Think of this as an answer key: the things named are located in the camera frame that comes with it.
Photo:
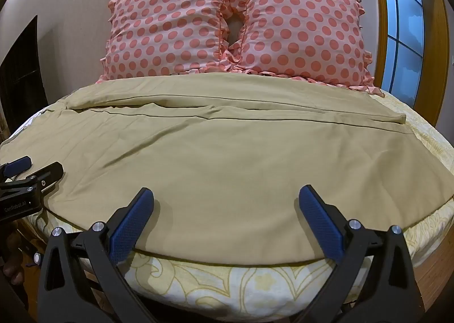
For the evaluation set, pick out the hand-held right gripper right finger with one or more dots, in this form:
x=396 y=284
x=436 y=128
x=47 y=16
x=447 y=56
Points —
x=321 y=220

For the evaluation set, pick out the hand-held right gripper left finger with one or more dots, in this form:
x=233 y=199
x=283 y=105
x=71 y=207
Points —
x=132 y=218

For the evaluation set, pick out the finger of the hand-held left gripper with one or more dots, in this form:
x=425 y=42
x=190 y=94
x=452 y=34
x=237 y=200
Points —
x=17 y=165
x=45 y=175

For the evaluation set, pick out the person's left hand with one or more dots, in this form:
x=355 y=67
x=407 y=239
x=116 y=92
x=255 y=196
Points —
x=11 y=262

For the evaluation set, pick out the dark wooden cabinet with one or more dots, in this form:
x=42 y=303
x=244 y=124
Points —
x=21 y=71

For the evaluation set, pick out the beige blanket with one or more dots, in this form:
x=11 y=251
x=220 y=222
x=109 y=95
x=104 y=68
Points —
x=220 y=184

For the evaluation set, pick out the bed with floral sheet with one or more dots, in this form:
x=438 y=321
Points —
x=220 y=284

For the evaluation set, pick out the pink polka dot pillow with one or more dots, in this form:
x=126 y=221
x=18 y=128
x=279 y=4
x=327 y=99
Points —
x=166 y=25
x=301 y=28

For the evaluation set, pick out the wooden framed window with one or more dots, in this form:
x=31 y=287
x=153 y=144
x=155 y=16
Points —
x=404 y=25

